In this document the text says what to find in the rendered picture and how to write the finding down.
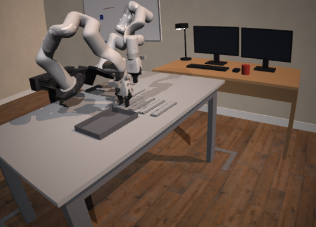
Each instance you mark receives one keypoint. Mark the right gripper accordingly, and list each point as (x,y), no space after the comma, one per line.
(125,91)

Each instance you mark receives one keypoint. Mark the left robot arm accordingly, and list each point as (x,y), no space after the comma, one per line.
(130,41)

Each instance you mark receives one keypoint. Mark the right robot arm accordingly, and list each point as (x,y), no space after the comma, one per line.
(44,58)

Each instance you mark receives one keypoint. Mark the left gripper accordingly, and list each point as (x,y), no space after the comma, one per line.
(133,66)

